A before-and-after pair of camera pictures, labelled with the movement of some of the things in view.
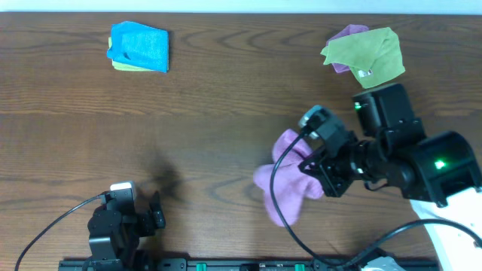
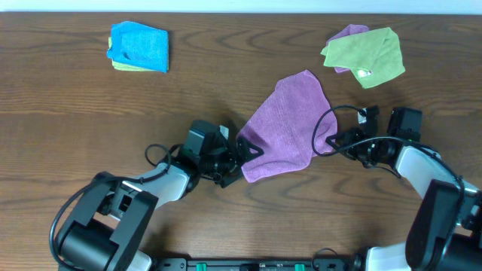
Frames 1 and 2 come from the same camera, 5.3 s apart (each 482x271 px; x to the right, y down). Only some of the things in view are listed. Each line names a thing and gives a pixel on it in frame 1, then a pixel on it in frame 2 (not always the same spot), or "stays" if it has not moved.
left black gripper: [151, 218] -> [233, 161]
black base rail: [253, 264] stays
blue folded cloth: [139, 46] stays
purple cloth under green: [350, 29] stays
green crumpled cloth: [374, 56] stays
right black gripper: [335, 170] -> [349, 141]
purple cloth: [293, 184] -> [294, 126]
